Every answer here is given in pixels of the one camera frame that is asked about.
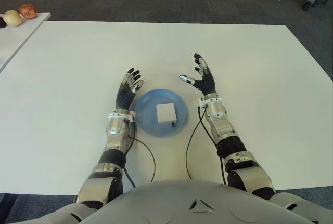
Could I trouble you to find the red-brown fruit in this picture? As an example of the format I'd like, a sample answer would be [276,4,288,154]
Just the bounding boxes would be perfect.
[19,4,37,19]

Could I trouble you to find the thick dark right arm cable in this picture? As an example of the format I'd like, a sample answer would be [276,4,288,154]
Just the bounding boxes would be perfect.
[220,156,227,185]

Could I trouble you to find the pale yellow fruit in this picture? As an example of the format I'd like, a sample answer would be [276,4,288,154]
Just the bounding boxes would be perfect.
[3,10,23,27]

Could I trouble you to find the thin black left wrist cable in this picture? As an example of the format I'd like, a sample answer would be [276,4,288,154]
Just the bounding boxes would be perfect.
[128,135,156,183]

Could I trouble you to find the white charger block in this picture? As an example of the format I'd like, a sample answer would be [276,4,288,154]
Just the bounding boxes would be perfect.
[156,102,178,127]

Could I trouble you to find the grey robot torso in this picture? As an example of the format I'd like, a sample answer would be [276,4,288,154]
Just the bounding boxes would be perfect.
[85,179,313,224]

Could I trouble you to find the white side table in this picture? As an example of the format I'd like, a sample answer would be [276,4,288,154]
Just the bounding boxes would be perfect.
[0,12,52,73]

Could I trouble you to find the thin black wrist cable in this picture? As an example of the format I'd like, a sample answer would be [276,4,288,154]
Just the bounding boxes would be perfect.
[128,135,156,183]
[185,106,208,180]

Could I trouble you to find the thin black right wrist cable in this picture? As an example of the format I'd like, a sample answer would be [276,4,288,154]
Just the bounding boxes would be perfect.
[185,106,208,180]

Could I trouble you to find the thick dark left arm cable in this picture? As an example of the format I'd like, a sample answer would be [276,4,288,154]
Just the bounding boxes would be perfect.
[124,165,136,189]

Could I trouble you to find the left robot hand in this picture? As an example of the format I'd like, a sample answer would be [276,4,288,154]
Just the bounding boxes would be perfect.
[116,67,145,112]

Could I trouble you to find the thick dark arm cable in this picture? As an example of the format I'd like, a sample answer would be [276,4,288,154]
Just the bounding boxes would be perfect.
[124,165,136,189]
[220,156,227,185]

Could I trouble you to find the blue plastic plate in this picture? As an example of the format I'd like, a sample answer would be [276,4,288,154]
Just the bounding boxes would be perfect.
[134,88,189,138]

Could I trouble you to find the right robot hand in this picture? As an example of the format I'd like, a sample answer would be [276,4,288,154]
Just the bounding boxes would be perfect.
[178,52,217,96]

